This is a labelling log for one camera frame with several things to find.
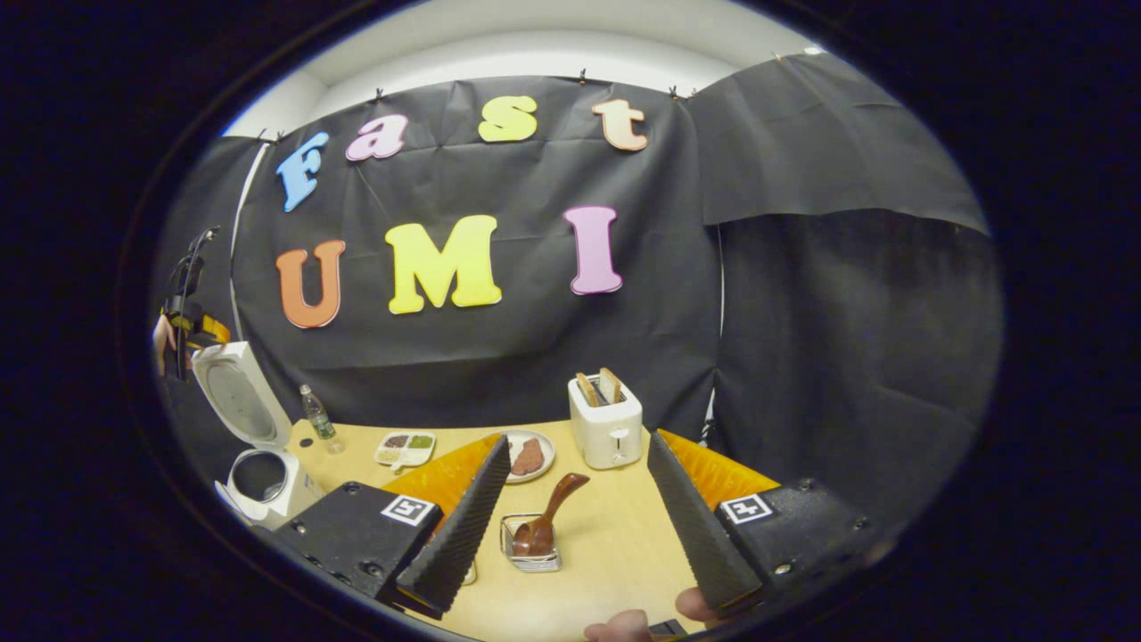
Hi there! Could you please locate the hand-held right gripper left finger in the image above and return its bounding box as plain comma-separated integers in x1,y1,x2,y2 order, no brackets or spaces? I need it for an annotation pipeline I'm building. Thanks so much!
272,434,513,621

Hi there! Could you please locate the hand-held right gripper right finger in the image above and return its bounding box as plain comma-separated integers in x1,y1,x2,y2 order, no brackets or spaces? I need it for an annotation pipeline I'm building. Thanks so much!
646,430,897,619

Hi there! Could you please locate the brown wooden spoon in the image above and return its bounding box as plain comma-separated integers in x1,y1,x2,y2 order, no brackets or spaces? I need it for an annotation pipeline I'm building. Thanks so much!
512,473,591,558

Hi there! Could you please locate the white rice cooker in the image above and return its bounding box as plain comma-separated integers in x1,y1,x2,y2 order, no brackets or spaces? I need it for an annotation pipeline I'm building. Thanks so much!
192,342,326,531

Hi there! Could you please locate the white divided grain tray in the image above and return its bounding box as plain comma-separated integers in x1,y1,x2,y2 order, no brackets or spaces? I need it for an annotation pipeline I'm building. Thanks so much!
373,431,438,473

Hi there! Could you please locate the white round plate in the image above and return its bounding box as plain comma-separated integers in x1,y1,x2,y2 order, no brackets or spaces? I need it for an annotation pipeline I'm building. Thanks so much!
499,430,556,485

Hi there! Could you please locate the white toaster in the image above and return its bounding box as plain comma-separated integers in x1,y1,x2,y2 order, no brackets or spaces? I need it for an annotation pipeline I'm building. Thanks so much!
568,374,644,471

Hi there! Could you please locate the clear plastic water bottle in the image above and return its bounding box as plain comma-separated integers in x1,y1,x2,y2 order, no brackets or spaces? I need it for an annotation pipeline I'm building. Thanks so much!
300,384,345,456

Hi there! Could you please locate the black backdrop cloth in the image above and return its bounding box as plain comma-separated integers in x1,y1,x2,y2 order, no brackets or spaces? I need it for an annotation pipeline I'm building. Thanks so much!
152,53,1004,536

